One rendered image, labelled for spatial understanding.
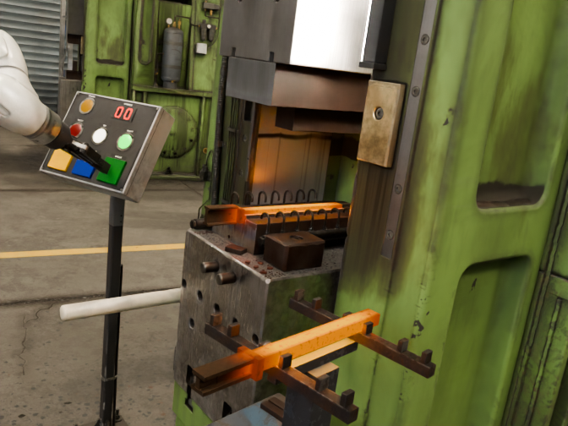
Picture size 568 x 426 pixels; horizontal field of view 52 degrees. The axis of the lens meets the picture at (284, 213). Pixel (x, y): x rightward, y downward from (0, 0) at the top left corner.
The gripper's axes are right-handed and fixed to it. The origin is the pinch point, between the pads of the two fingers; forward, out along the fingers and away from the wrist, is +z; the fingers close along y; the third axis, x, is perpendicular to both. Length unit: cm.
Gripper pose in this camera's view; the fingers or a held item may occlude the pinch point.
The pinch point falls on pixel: (99, 164)
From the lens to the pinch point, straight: 171.1
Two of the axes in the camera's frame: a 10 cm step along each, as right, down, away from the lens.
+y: 8.7, 2.2, -4.3
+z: 3.4, 3.4, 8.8
